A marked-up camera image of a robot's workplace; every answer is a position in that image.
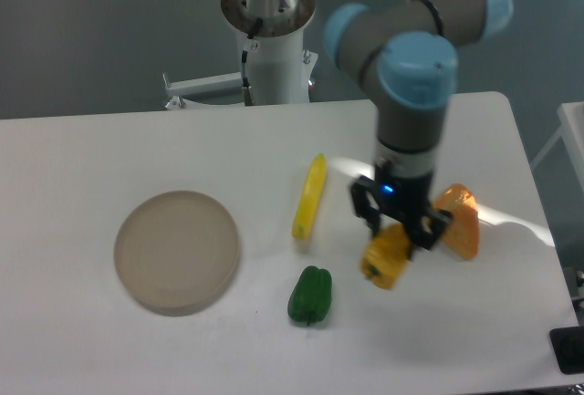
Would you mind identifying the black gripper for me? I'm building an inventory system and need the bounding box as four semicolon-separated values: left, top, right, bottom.
349;166;453;261

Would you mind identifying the yellow bell pepper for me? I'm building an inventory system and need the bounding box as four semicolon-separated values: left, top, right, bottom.
360;223;409;290

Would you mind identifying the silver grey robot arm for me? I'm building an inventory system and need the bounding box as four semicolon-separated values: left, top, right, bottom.
221;0;513;249

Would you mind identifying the green bell pepper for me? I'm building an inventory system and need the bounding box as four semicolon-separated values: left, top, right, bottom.
287;265;333;326

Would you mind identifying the beige round plate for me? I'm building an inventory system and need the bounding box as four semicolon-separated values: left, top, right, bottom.
113;191;241;317

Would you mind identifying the orange pumpkin slice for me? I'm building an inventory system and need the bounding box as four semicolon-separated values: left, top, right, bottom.
433;183;480;260

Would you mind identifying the yellow corn cob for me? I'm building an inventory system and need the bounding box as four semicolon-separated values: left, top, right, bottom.
291;153;328;240

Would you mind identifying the black device at table edge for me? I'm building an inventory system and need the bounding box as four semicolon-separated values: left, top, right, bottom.
549;327;583;375

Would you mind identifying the white side table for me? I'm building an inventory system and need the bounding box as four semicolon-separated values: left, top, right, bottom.
530;102;583;175

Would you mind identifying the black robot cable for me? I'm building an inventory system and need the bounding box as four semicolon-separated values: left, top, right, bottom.
239;17;265;107

